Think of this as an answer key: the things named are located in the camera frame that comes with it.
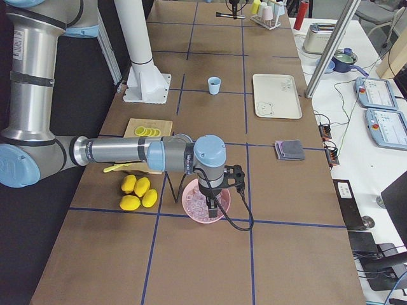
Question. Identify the light blue plastic cup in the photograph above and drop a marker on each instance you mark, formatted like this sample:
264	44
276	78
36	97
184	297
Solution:
214	84

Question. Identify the yellow lemon top right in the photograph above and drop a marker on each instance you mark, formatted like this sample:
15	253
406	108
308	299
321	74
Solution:
142	185

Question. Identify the yellow lemon bottom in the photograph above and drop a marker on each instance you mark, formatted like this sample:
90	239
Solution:
130	203

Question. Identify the near teach pendant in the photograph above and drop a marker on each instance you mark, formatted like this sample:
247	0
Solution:
387	128

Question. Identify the blue bowl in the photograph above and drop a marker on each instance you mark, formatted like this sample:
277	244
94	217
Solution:
330	68

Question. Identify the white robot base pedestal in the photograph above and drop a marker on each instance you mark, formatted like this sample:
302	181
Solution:
145	83

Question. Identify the yellow lemon middle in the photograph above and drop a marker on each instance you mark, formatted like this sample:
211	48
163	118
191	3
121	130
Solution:
150	198

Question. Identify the yellow plastic knife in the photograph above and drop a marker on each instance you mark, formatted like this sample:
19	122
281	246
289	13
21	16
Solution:
115	167

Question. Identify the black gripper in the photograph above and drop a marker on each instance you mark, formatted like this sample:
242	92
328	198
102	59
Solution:
210	192
234	2

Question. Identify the far teach pendant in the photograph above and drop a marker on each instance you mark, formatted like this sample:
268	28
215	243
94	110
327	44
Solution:
375	93

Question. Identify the yellow lemon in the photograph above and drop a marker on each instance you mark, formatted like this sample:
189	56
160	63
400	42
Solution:
128	184
142	185
150	198
130	203

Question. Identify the cream bear serving tray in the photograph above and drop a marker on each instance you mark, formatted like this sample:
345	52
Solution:
275	96

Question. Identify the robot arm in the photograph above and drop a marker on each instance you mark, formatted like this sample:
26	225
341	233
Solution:
245	2
31	152

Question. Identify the wooden cutting board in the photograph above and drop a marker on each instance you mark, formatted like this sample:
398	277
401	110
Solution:
166	130

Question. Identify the cream toaster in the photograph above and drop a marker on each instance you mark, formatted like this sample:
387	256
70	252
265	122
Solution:
317	37

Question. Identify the yellow cup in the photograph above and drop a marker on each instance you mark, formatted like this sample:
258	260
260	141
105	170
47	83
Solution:
255	7

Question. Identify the white cup rack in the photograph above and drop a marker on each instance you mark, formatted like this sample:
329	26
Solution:
279	9

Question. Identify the aluminium frame post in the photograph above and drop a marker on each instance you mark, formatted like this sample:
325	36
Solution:
332	45

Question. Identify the teach pendant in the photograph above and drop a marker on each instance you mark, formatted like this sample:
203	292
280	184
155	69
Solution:
387	128
375	93

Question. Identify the steel muddler with black cap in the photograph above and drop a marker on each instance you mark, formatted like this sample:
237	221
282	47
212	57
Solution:
227	15

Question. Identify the lemon slices row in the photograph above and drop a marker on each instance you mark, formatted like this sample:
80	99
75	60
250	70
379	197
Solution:
142	131

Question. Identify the blue saucepan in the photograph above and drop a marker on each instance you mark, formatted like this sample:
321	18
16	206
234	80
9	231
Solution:
345	60

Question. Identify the grey folded cloth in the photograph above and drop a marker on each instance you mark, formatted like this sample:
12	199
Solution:
289	150

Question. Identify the yellow lemon top left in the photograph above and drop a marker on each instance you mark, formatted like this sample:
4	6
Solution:
128	184

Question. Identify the red cylinder bottle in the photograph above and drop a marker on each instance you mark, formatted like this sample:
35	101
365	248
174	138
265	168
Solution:
302	10

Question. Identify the pink cup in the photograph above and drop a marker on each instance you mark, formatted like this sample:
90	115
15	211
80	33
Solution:
267	13

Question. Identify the pink bowl of ice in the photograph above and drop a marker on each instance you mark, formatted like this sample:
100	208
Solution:
194	204

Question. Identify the white cup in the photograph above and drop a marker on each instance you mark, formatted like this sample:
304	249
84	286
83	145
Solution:
262	5

